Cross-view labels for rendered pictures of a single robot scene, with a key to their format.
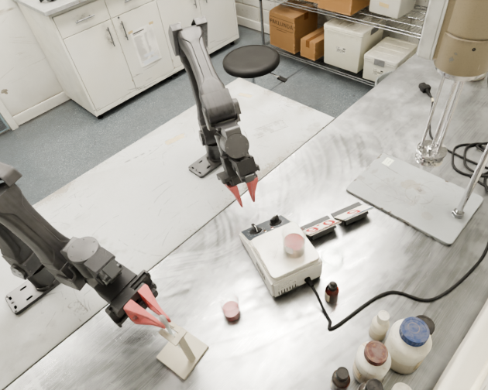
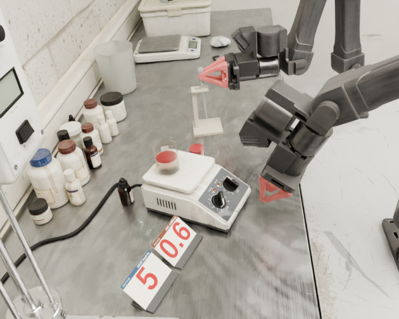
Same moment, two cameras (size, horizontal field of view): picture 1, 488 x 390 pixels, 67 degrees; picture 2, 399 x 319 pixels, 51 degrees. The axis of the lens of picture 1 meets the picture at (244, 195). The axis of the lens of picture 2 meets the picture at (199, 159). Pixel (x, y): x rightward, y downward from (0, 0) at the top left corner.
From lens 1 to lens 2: 1.17 m
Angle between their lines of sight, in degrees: 89
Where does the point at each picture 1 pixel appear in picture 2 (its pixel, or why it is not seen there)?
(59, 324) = not seen: hidden behind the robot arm
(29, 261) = (333, 56)
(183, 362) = (201, 123)
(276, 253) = (182, 161)
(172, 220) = (334, 171)
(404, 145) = not seen: outside the picture
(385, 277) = (83, 242)
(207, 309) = (217, 147)
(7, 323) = not seen: hidden behind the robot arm
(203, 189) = (358, 212)
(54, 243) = (294, 28)
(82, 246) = (270, 29)
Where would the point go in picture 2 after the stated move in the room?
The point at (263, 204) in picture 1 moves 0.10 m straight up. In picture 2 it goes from (268, 238) to (268, 199)
